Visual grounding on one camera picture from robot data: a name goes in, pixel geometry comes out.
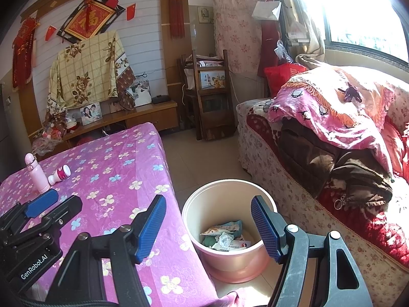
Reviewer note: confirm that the yellow floral checked cloth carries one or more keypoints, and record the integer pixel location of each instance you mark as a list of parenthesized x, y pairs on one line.
[(86, 67)]

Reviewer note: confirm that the small wooden photo frame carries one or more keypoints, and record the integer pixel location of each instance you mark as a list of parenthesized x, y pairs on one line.
[(115, 106)]

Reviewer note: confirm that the floral covered standing appliance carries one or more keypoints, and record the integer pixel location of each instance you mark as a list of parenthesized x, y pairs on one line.
[(236, 22)]

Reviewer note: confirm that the couple photo frame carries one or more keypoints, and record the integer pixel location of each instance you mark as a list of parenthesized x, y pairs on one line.
[(91, 113)]

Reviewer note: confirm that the wedding photo print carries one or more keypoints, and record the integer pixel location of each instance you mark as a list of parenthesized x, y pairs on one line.
[(142, 92)]

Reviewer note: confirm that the white paper bag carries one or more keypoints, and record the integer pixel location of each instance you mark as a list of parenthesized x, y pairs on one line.
[(266, 10)]

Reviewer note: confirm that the beige curtain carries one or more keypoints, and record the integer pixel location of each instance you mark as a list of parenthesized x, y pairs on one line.
[(303, 22)]

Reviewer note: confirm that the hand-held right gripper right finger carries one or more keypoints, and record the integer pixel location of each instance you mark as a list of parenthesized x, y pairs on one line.
[(265, 227)]

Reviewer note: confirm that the red plastic bag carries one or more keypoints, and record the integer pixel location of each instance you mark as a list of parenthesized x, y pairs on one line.
[(281, 76)]

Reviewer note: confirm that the small red flag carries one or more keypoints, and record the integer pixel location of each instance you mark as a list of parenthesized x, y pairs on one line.
[(111, 0), (50, 32), (131, 11)]

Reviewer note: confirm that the brown jacket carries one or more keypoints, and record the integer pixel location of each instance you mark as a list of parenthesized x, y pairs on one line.
[(319, 153)]

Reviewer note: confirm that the red knot with banner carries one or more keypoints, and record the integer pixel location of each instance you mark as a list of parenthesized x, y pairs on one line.
[(24, 48)]

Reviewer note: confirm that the dark red hanging garment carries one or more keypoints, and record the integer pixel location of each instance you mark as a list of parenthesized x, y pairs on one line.
[(268, 48)]

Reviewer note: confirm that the pink cartoon print blanket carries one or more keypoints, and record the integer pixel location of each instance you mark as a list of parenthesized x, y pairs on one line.
[(319, 102)]

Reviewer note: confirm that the framed red calligraphy picture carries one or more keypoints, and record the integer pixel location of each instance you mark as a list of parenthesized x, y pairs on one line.
[(91, 17)]

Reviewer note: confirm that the window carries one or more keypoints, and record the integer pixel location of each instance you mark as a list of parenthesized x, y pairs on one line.
[(358, 12)]

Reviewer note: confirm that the dark wooden chair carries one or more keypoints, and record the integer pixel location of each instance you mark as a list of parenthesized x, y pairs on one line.
[(211, 105)]

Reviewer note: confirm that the colourful picture board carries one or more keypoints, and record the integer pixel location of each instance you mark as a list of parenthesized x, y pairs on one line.
[(212, 80)]

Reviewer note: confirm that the cream plastic bucket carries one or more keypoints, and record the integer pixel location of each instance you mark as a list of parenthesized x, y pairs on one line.
[(223, 195)]

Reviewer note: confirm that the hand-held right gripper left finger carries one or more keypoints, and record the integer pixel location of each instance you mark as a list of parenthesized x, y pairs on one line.
[(150, 227)]

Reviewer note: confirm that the small framed wall picture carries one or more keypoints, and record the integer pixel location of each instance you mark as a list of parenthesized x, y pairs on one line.
[(205, 14)]

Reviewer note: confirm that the floral covered sofa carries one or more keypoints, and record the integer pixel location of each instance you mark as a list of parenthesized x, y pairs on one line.
[(287, 204)]

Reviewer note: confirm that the pink water bottle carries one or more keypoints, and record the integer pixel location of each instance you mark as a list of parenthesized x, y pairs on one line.
[(38, 176)]

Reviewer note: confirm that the wooden television cabinet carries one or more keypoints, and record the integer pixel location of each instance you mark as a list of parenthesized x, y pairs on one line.
[(143, 115)]

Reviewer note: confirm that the white pink-label yogurt bottle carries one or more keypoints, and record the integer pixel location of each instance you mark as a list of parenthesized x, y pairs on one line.
[(59, 174)]

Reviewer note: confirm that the clear plastic bags with goods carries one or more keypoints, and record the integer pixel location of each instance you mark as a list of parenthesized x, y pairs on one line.
[(51, 134)]

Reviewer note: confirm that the black set-top box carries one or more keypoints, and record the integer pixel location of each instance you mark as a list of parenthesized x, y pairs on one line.
[(160, 99)]

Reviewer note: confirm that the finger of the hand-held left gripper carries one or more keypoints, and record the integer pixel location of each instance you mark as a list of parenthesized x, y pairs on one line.
[(41, 203), (64, 206)]

